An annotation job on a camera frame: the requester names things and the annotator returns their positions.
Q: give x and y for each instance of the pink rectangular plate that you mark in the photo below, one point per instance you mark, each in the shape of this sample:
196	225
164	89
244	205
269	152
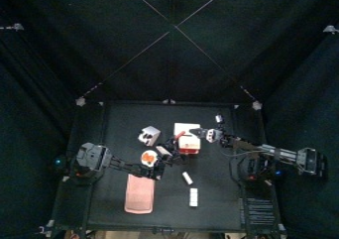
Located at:
139	193

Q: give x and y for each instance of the small white round dish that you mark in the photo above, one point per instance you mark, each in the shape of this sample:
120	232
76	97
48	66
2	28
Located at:
145	161

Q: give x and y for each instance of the small red toy piece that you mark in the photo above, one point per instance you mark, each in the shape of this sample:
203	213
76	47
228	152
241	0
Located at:
179	136

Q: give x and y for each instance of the orange toy salmon piece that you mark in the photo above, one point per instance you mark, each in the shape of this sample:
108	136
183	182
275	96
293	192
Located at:
148	157

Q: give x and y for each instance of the grey white cube box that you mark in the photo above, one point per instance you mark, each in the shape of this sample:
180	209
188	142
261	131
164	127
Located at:
148	135

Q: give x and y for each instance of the white box with red print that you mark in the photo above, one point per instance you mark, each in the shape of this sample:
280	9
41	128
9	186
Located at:
188	144

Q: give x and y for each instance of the silver frame middle bracket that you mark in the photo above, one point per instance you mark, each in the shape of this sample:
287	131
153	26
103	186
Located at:
168	101

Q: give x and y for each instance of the short white block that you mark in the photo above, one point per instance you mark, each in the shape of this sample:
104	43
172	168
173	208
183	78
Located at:
187	178

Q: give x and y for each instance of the long white block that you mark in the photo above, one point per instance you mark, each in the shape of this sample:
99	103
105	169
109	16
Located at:
193	197

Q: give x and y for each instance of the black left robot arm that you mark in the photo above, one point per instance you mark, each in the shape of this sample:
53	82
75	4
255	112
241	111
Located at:
95	157

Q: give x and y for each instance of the silver frame corner bracket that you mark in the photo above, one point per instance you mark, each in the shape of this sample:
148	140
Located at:
16	27
80	101
329	28
256	105

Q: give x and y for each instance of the small white cube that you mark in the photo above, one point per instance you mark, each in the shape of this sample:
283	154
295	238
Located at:
219	118

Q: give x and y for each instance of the black label with white text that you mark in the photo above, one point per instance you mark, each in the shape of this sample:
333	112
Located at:
260	210

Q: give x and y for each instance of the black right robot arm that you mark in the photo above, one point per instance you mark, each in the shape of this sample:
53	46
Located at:
281	153

